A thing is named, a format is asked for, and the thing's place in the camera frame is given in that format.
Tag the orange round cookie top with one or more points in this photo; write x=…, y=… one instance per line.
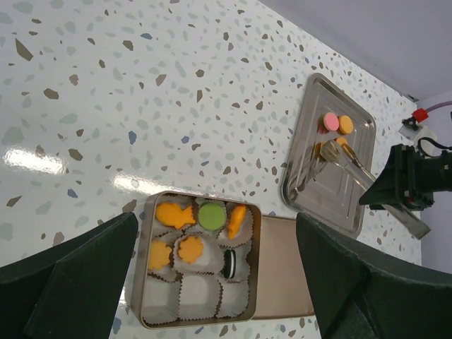
x=346, y=125

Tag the orange fish cookie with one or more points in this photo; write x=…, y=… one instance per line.
x=236, y=219

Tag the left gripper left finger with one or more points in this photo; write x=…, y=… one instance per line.
x=71, y=290

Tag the orange animal cookie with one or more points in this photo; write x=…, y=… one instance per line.
x=173, y=215

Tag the black sandwich cookie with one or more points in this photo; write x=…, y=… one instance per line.
x=230, y=264

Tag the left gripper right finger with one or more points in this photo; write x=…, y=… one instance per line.
x=360, y=292

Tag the gold tin lid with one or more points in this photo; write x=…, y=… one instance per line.
x=282, y=291

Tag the pink round cookie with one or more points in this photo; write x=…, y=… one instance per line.
x=328, y=123

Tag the orange flower cookie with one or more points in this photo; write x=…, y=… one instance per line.
x=159, y=255

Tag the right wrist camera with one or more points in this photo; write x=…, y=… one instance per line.
x=413, y=128

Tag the silver metal tray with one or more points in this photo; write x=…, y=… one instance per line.
x=314, y=183

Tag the green round cookie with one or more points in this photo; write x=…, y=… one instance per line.
x=212, y=216

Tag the gold cookie tin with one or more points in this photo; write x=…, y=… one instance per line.
x=184, y=294

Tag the metal tongs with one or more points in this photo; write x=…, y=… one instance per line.
x=345, y=157

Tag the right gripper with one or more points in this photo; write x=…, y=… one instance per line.
x=409, y=179

